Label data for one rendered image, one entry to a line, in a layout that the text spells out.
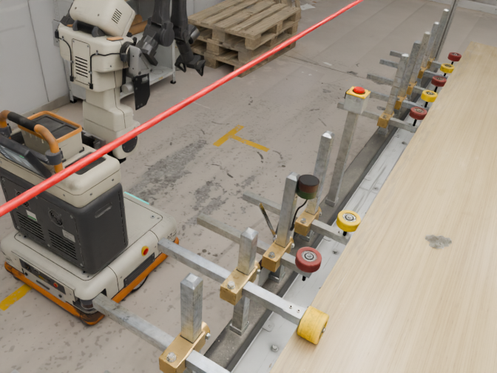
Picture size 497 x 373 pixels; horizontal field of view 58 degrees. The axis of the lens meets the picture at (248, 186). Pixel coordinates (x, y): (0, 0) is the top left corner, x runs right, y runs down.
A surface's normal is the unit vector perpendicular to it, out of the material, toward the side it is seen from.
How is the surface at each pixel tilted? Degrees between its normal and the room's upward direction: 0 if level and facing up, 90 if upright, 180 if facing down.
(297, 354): 0
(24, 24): 90
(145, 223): 0
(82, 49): 82
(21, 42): 90
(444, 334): 0
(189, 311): 90
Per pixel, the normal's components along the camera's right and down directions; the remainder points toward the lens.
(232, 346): 0.08, -0.79
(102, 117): -0.49, 0.37
